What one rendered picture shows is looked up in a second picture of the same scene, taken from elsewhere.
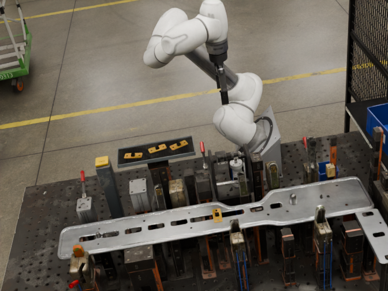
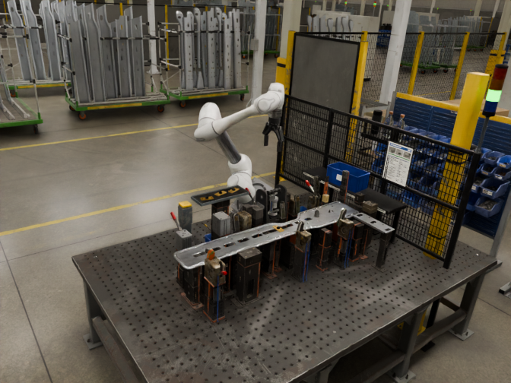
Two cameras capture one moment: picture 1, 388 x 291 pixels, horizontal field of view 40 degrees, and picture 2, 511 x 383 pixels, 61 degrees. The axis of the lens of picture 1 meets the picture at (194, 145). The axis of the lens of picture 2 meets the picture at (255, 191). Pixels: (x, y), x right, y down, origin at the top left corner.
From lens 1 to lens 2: 1.60 m
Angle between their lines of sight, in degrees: 34
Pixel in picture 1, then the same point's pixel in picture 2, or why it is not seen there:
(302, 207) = (324, 217)
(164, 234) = (253, 242)
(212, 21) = (280, 93)
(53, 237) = (130, 281)
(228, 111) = (239, 176)
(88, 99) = (31, 216)
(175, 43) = (270, 102)
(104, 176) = (187, 216)
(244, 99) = (245, 169)
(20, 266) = (115, 305)
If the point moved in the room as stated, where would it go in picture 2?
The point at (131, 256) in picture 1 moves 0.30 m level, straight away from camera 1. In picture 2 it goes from (245, 254) to (209, 235)
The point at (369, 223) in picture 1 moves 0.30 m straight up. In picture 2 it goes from (364, 218) to (371, 178)
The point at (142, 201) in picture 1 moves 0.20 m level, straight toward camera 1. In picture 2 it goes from (226, 226) to (248, 238)
